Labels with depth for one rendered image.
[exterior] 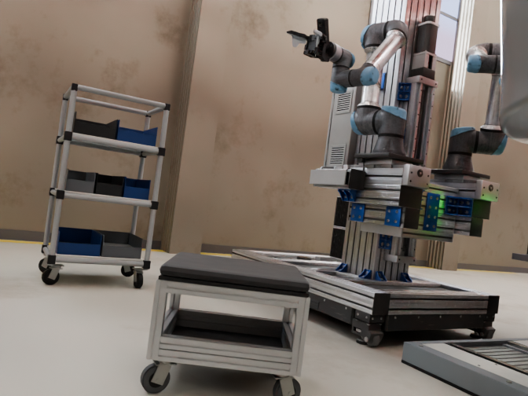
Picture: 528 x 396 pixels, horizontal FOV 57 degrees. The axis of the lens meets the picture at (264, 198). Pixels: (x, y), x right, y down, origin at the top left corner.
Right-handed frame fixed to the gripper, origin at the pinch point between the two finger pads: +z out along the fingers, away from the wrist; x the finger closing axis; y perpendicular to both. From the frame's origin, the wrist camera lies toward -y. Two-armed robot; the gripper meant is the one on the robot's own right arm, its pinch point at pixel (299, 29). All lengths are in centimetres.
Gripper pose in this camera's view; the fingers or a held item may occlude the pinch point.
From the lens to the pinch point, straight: 205.7
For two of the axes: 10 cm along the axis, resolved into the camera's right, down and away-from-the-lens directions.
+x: -6.8, -2.2, 7.0
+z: -7.0, -1.0, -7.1
